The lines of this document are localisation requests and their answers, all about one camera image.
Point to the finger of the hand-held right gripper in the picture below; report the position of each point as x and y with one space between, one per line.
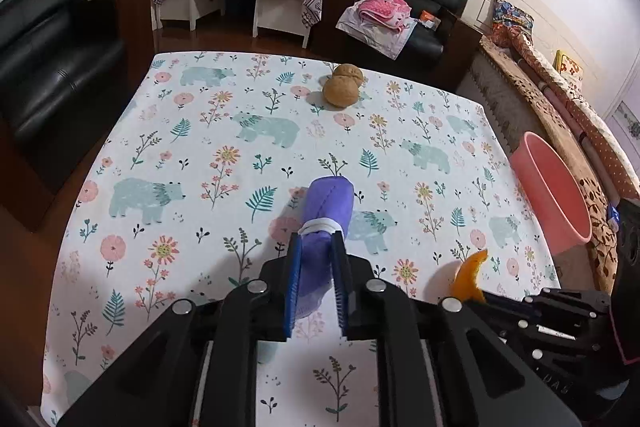
520 332
505 302

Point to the pink plastic bucket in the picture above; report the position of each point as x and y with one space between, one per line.
550 197

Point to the brown leaf pattern blanket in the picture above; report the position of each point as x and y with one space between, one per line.
545 112

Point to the small orange box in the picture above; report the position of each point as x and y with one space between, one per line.
429 19

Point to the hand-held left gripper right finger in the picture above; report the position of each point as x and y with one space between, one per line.
340 287

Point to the white side table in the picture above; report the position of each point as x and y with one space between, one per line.
192 4
280 17

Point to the yellow flowered pillow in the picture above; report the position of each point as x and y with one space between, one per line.
569 64

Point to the orange cloth toy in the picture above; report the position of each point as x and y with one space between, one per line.
470 274

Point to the pink folded blanket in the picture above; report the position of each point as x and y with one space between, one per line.
385 9

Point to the red polka dot quilt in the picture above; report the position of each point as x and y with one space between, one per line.
590 122

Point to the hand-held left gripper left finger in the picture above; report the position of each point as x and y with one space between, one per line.
294 287

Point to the lilac sliding door wardrobe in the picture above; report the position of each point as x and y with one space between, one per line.
627 107

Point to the blue tissue pack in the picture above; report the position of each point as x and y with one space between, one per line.
615 216

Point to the black leather sofa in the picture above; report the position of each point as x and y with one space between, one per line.
55 72

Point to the colourful patterned pillow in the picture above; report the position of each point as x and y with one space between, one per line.
512 19

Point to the floral bear printed tablecloth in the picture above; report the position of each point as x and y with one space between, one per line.
200 157

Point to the purple cloth pouch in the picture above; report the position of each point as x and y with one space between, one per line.
325 207

